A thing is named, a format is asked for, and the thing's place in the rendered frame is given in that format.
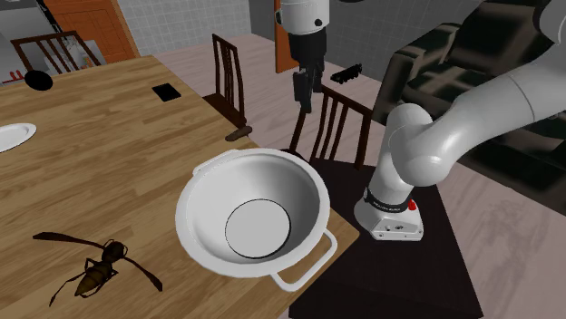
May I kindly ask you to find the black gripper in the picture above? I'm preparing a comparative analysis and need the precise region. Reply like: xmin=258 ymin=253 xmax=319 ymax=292
xmin=288 ymin=27 xmax=328 ymax=115

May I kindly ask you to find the black thing on floor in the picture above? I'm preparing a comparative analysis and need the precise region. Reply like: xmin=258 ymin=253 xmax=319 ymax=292
xmin=328 ymin=63 xmax=364 ymax=85

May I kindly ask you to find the orange wooden door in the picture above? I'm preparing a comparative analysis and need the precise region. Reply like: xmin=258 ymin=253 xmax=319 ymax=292
xmin=273 ymin=21 xmax=302 ymax=75
xmin=42 ymin=0 xmax=142 ymax=65

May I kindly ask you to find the dark wooden chair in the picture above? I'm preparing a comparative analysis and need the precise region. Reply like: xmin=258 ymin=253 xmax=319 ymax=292
xmin=280 ymin=82 xmax=376 ymax=171
xmin=9 ymin=29 xmax=103 ymax=76
xmin=201 ymin=33 xmax=249 ymax=131

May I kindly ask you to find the small brown oblong thing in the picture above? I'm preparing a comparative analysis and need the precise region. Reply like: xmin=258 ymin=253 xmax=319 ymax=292
xmin=224 ymin=125 xmax=254 ymax=143

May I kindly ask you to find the black flat square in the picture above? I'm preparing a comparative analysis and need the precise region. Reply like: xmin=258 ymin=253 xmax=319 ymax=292
xmin=151 ymin=82 xmax=183 ymax=103

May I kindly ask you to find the dark sofa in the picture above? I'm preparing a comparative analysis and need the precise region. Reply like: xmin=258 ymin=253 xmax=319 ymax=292
xmin=371 ymin=0 xmax=566 ymax=205

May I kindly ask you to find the dark robot stand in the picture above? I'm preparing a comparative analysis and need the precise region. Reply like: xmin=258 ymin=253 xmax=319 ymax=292
xmin=288 ymin=158 xmax=484 ymax=319

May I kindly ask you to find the wooden dining table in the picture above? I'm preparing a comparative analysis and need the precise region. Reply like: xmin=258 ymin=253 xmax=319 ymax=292
xmin=0 ymin=53 xmax=361 ymax=319

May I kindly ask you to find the black round bowl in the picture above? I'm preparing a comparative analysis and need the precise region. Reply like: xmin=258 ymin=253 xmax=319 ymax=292
xmin=24 ymin=69 xmax=54 ymax=92

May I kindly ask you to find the brown wasp figure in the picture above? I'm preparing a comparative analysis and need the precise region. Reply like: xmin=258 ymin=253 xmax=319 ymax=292
xmin=32 ymin=231 xmax=164 ymax=308

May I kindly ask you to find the white plate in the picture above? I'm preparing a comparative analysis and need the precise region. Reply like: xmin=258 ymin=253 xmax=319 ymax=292
xmin=0 ymin=121 xmax=38 ymax=155

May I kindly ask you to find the white pot with handles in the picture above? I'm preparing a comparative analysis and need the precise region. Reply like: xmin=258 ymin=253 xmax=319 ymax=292
xmin=174 ymin=147 xmax=340 ymax=294

